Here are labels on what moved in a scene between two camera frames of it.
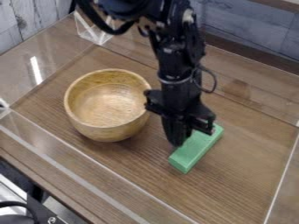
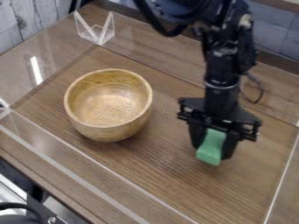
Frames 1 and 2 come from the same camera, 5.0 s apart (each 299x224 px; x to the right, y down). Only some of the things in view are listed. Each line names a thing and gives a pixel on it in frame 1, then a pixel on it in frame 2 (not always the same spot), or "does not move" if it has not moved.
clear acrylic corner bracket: x=88 y=31 does not move
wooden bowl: x=105 y=105 does not move
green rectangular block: x=197 y=143 → x=209 y=150
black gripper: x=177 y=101 → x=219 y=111
